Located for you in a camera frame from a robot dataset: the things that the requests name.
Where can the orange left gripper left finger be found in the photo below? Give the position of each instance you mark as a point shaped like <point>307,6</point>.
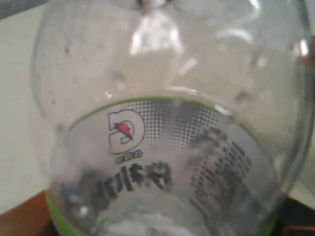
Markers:
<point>30,218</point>

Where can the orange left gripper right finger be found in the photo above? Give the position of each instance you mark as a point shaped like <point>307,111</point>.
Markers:
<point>293,218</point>

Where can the clear plastic drink bottle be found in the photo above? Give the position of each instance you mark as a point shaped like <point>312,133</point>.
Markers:
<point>171,117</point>

